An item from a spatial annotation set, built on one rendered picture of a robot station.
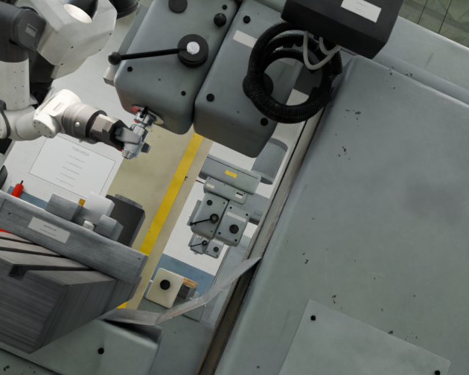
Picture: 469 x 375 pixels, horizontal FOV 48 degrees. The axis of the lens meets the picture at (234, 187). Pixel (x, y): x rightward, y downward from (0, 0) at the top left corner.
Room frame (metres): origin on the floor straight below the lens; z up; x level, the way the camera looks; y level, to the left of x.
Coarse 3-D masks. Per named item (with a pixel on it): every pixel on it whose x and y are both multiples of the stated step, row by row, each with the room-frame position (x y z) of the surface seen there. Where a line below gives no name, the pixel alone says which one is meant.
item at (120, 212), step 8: (112, 200) 1.53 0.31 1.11; (120, 200) 1.53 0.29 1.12; (128, 200) 1.55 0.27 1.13; (120, 208) 1.54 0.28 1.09; (128, 208) 1.54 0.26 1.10; (136, 208) 1.54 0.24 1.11; (112, 216) 1.53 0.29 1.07; (120, 216) 1.54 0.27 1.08; (128, 216) 1.54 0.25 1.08; (136, 216) 1.54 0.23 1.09; (144, 216) 1.68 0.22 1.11; (128, 224) 1.54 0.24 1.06; (136, 224) 1.54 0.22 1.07; (128, 232) 1.54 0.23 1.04; (136, 232) 1.65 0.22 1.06; (120, 240) 1.54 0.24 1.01; (128, 240) 1.54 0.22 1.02
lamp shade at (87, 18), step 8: (72, 0) 1.12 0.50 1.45; (80, 0) 1.12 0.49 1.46; (88, 0) 1.13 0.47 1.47; (96, 0) 1.15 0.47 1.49; (64, 8) 1.16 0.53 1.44; (72, 8) 1.18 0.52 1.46; (80, 8) 1.12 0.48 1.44; (88, 8) 1.13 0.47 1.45; (96, 8) 1.15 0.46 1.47; (80, 16) 1.19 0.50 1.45; (88, 16) 1.19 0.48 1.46
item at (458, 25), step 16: (416, 0) 7.26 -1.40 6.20; (432, 0) 7.09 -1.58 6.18; (448, 0) 6.97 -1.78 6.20; (464, 0) 6.83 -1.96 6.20; (416, 16) 7.61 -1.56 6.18; (432, 16) 6.33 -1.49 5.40; (448, 16) 6.36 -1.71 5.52; (464, 16) 7.14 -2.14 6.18; (448, 32) 7.65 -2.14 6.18; (464, 32) 6.36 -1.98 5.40
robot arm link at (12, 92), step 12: (0, 72) 1.38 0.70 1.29; (12, 72) 1.38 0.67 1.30; (24, 72) 1.40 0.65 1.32; (0, 84) 1.40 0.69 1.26; (12, 84) 1.40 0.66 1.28; (24, 84) 1.42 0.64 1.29; (0, 96) 1.43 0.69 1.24; (12, 96) 1.42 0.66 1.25; (24, 96) 1.44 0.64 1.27; (0, 108) 1.44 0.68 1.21; (12, 108) 1.45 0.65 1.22; (24, 108) 1.47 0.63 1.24; (0, 120) 1.44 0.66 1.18; (0, 132) 1.46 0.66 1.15
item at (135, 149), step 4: (132, 128) 1.21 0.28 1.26; (136, 132) 1.20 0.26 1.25; (140, 132) 1.21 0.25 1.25; (144, 136) 1.22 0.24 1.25; (144, 140) 1.22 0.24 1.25; (124, 144) 1.21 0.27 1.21; (128, 144) 1.21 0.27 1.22; (132, 144) 1.21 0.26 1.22; (140, 144) 1.21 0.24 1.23; (120, 148) 1.22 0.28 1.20; (124, 148) 1.21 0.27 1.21; (128, 148) 1.21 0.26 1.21; (132, 148) 1.21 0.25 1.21; (136, 148) 1.21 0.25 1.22; (140, 148) 1.22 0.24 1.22; (132, 152) 1.21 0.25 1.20; (136, 152) 1.21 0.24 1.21; (136, 156) 1.22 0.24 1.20
